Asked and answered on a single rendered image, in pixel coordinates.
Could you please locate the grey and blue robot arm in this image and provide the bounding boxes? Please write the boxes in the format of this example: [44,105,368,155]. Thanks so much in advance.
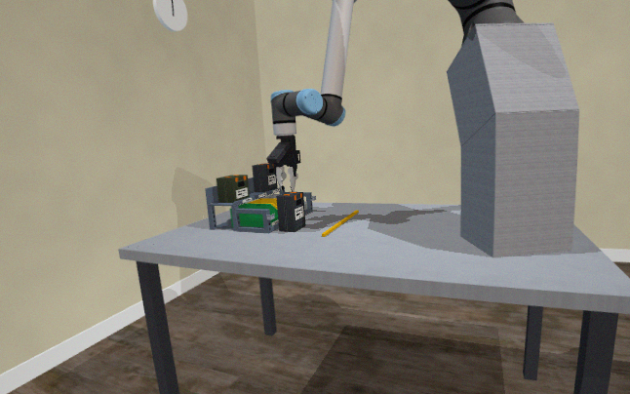
[266,0,524,164]

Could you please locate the orange bar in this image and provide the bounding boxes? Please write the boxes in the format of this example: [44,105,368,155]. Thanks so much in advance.
[322,210,359,237]

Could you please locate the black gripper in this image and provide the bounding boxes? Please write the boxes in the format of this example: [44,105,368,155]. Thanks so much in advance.
[273,135,300,192]

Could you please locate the yellow bin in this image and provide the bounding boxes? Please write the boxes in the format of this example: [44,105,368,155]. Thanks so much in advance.
[248,198,277,209]

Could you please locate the green open bin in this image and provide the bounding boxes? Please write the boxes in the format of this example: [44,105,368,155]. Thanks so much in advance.
[238,203,279,227]

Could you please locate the grey open bin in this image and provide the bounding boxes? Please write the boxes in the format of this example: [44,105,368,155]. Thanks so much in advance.
[262,194,306,210]

